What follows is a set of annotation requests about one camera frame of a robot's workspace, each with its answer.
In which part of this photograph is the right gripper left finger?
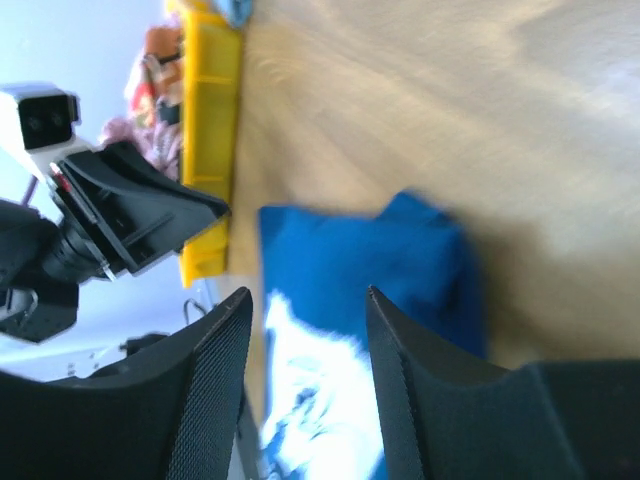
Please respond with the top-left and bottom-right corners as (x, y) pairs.
(1, 287), (253, 479)

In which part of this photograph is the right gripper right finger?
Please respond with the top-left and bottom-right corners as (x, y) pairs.
(366, 288), (639, 479)

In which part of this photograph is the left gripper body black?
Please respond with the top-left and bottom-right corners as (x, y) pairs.
(45, 164), (118, 283)

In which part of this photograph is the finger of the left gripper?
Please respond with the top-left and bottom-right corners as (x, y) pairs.
(58, 141), (230, 274)

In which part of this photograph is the dark blue t-shirt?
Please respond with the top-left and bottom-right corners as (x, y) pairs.
(259, 191), (487, 479)

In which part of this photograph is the pink t-shirt in bin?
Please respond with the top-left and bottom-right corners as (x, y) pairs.
(98, 16), (184, 180)

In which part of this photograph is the yellow plastic bin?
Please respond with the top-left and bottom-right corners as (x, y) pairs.
(167, 0), (246, 290)

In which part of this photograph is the folded light blue t-shirt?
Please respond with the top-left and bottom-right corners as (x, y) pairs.
(214, 0), (254, 28)

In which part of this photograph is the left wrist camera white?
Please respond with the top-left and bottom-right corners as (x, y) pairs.
(1, 82), (95, 182)

